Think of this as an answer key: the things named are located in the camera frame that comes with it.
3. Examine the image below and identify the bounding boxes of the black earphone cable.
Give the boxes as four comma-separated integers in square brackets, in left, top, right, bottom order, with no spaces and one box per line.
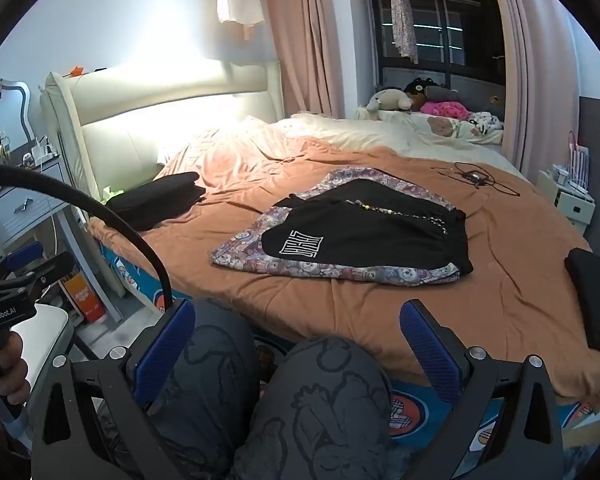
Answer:
[430,161,522,197]

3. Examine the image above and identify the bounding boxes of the cream padded headboard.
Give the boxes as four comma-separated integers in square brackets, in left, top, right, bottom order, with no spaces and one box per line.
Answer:
[40,60,283,201]

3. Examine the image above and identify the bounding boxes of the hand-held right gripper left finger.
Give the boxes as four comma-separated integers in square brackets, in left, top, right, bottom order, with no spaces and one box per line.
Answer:
[30,297,197,480]

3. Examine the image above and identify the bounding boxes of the black pants with white print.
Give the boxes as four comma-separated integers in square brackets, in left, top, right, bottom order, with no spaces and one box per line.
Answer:
[261,179,475,277]

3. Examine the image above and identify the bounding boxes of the white dresser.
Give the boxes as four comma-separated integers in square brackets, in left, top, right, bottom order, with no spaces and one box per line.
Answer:
[0,147,88,281]

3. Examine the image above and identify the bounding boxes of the black folded cloth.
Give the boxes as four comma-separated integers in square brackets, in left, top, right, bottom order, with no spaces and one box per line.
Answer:
[105,171,207,231]
[564,247,600,351]

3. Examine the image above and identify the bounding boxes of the patterned hanging garment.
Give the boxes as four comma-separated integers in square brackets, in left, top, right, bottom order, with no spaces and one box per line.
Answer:
[390,0,420,65]

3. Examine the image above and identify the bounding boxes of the person's left hand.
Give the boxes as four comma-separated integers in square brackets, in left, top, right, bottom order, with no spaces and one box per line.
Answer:
[0,332,30,413]

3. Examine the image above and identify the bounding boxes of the grey fluffy rug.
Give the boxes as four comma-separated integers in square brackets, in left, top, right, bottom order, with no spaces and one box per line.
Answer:
[562,430,600,480]

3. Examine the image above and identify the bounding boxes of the cartoon print bedsheet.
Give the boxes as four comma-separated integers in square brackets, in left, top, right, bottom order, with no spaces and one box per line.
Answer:
[99,242,600,463]

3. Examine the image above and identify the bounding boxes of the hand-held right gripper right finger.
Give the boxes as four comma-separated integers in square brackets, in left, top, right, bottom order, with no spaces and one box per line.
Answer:
[399,299,566,480]

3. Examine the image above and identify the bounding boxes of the dark window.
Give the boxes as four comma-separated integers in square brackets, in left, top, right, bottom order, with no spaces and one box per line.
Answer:
[367,0,507,111]

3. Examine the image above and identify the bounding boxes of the pink fluffy cloth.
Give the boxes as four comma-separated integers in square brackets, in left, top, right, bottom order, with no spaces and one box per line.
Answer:
[420,101,471,121]

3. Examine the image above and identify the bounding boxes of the bear print pants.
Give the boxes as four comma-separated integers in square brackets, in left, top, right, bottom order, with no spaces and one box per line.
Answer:
[210,166,463,286]

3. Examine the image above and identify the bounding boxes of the black plush toy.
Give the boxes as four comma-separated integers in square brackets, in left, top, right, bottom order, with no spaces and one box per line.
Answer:
[404,77,440,111]

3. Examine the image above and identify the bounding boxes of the black sleeved cable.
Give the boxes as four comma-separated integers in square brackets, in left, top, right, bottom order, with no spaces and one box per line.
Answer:
[0,166,174,313]

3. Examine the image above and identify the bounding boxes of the person's left leg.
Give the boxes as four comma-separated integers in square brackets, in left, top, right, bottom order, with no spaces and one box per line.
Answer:
[145,297,261,480]

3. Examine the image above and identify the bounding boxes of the orange blanket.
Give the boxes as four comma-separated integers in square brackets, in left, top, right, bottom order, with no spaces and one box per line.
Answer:
[87,125,600,406]

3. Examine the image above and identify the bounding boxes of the silver framed mirror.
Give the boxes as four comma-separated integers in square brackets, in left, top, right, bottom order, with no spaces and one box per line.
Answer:
[0,77,33,148]

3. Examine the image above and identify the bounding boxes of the white nightstand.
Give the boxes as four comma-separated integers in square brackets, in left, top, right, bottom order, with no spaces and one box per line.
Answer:
[536,167,596,226]

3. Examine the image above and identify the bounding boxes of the cream duvet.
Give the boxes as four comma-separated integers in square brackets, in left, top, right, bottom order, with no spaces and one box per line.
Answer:
[275,109,526,176]

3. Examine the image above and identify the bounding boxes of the orange box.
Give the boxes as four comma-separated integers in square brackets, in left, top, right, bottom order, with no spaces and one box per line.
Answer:
[60,270,106,323]

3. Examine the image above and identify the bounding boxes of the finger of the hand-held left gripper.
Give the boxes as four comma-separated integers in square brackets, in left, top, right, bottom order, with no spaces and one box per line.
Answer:
[0,251,77,307]
[4,241,46,272]

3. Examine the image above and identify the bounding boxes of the beige plush dog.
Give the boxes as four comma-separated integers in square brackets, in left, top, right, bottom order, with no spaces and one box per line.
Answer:
[364,88,415,121]

